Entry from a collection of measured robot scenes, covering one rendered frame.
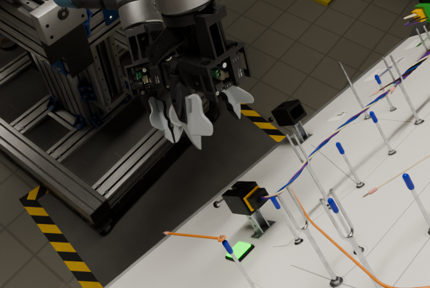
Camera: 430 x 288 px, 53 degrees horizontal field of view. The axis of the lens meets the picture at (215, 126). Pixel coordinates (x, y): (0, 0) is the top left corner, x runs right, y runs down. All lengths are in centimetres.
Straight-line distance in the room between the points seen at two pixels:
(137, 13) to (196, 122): 25
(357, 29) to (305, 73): 52
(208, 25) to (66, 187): 142
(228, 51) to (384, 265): 32
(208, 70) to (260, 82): 190
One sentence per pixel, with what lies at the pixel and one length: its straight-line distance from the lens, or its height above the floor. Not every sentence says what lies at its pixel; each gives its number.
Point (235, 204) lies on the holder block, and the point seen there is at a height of 112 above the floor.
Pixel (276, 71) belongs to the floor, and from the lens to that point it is 251.
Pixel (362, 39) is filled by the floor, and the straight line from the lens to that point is 282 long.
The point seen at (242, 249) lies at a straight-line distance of 75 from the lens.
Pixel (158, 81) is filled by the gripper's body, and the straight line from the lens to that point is 75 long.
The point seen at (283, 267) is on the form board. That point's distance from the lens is 67.
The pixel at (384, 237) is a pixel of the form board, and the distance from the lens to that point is 63.
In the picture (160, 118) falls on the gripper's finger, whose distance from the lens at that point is 81.
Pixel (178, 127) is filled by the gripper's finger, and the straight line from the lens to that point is 81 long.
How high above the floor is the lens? 179
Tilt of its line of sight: 53 degrees down
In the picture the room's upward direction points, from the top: straight up
